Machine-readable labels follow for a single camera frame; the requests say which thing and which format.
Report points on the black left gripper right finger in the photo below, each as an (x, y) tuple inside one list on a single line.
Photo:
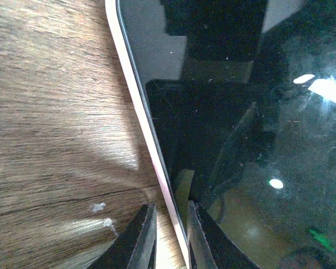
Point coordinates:
[(208, 245)]

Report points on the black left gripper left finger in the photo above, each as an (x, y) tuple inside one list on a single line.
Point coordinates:
[(136, 247)]

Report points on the teal-edged black smartphone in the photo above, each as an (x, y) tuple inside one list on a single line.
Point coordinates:
[(242, 96)]

